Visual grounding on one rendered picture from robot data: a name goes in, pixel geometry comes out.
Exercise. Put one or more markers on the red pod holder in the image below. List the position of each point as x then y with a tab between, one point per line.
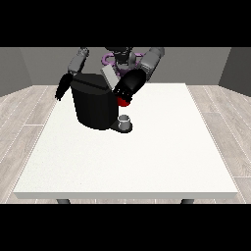
123	102

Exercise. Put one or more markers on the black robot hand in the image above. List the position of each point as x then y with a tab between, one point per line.
130	84
62	83

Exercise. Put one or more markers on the black coffee machine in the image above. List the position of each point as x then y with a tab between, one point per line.
94	101

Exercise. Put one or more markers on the pale grey machine lid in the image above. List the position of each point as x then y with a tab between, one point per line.
109	75

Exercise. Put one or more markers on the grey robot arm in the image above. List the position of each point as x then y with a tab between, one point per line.
76	61
151	62

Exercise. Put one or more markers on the grey robot trunk purple rings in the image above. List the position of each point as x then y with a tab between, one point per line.
121	58

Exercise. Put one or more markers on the small grey cup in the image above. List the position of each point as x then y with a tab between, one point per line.
124	122

